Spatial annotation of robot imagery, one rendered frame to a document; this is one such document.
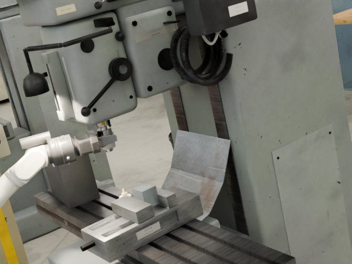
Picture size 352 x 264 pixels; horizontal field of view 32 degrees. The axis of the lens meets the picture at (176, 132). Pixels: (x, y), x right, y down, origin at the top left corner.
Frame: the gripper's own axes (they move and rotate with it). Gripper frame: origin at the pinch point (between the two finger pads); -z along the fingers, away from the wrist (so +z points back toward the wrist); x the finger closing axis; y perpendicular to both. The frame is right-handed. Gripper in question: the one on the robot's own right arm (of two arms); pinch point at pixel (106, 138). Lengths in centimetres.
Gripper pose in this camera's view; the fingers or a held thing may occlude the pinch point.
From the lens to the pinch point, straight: 201.7
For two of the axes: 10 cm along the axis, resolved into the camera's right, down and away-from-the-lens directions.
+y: 2.0, 9.4, 2.7
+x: -2.7, -2.1, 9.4
